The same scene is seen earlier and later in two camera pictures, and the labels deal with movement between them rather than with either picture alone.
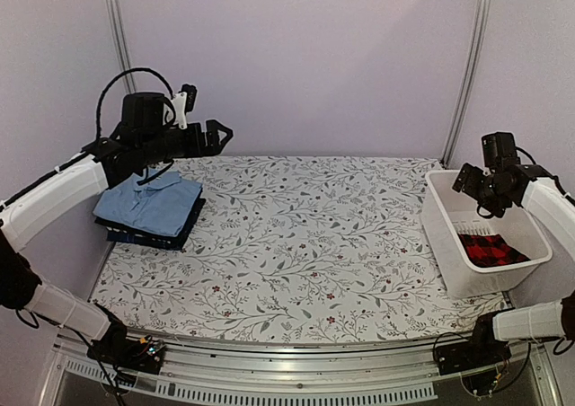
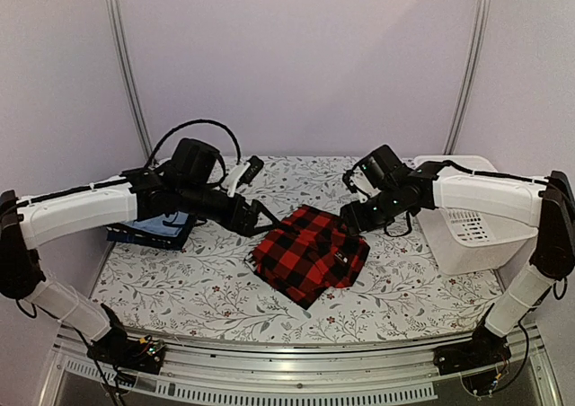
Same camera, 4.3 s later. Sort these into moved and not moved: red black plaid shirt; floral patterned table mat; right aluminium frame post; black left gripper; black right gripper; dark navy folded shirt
Moved: red black plaid shirt; black right gripper; black left gripper
Not moved: floral patterned table mat; dark navy folded shirt; right aluminium frame post
